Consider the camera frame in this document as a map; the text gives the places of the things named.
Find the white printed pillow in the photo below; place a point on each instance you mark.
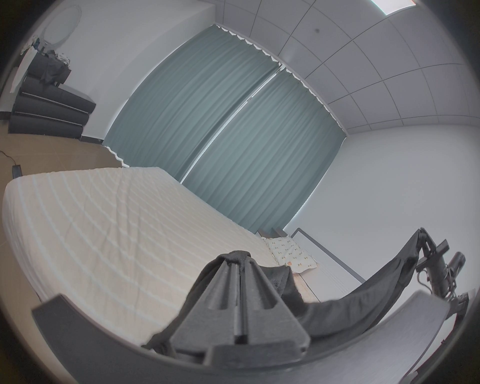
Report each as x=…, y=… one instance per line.
x=292, y=255

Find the dark grey garment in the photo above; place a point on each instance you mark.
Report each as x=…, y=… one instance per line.
x=52, y=69

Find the dark bedside table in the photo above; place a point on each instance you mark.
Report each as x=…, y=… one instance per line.
x=272, y=231

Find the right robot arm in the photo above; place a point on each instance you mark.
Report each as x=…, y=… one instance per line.
x=446, y=277

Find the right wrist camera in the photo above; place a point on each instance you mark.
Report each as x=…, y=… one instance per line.
x=441, y=247

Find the round white mirror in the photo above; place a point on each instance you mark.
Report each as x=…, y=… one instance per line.
x=63, y=22

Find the ceiling light panel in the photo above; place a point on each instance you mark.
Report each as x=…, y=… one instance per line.
x=393, y=5

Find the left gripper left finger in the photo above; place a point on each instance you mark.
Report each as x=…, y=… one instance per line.
x=212, y=315

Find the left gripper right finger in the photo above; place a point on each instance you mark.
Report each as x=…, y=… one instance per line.
x=270, y=315

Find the dark grey chest of drawers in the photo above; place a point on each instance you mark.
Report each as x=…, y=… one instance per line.
x=48, y=112

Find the black garment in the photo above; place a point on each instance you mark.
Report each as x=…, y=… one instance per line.
x=337, y=311

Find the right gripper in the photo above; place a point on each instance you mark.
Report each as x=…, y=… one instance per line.
x=427, y=249

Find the white garment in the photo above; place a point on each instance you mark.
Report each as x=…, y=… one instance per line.
x=22, y=71

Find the black power adapter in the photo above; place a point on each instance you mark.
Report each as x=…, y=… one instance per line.
x=17, y=171

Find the blue-green curtain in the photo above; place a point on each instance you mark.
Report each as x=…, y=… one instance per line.
x=187, y=101
x=262, y=150

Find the bed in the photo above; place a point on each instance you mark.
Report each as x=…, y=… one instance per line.
x=112, y=232

